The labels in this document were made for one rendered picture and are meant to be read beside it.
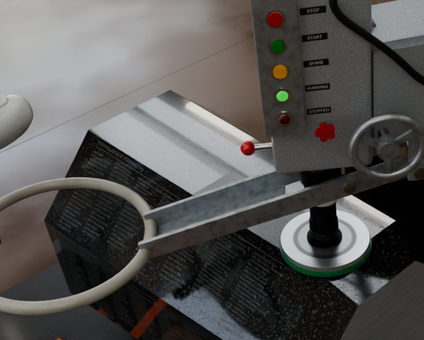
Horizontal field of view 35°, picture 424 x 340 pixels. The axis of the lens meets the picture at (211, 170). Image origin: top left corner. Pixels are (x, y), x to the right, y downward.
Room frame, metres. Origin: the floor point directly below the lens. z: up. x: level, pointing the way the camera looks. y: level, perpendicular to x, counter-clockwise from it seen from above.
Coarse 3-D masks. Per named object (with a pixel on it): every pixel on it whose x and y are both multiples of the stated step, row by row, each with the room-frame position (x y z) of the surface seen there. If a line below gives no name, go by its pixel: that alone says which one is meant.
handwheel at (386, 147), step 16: (368, 128) 1.05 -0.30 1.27; (384, 128) 1.11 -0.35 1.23; (416, 128) 1.04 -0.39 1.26; (352, 144) 1.06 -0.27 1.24; (368, 144) 1.06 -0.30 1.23; (384, 144) 1.04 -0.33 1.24; (400, 144) 1.05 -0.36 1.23; (352, 160) 1.06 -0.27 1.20; (384, 160) 1.04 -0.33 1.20; (416, 160) 1.04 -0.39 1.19; (368, 176) 1.05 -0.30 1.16; (384, 176) 1.05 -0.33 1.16; (400, 176) 1.04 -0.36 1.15
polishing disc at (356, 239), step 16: (288, 224) 1.29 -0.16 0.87; (304, 224) 1.28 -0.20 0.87; (352, 224) 1.25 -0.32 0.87; (288, 240) 1.23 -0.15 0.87; (304, 240) 1.22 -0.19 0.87; (352, 240) 1.20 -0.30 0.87; (368, 240) 1.19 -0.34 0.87; (288, 256) 1.18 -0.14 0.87; (304, 256) 1.17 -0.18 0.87; (320, 256) 1.16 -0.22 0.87; (336, 256) 1.15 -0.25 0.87; (352, 256) 1.14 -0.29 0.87
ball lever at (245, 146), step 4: (248, 140) 1.18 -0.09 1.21; (244, 144) 1.17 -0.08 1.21; (248, 144) 1.17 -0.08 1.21; (252, 144) 1.17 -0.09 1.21; (256, 144) 1.17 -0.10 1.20; (260, 144) 1.17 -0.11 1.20; (264, 144) 1.17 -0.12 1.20; (268, 144) 1.17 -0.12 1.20; (244, 148) 1.16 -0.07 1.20; (248, 148) 1.16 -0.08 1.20; (252, 148) 1.16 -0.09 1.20; (256, 148) 1.17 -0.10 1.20; (260, 148) 1.16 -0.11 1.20; (264, 148) 1.16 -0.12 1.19; (268, 148) 1.16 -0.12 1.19; (244, 152) 1.16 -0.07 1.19; (248, 152) 1.16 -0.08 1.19; (252, 152) 1.16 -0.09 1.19
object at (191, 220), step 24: (216, 192) 1.30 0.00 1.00; (240, 192) 1.30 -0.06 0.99; (264, 192) 1.28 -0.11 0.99; (312, 192) 1.17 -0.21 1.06; (336, 192) 1.16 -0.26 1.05; (144, 216) 1.33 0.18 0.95; (168, 216) 1.32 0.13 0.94; (192, 216) 1.31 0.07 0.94; (216, 216) 1.27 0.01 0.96; (240, 216) 1.19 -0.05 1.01; (264, 216) 1.18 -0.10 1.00; (144, 240) 1.23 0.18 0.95; (168, 240) 1.21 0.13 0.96; (192, 240) 1.20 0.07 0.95
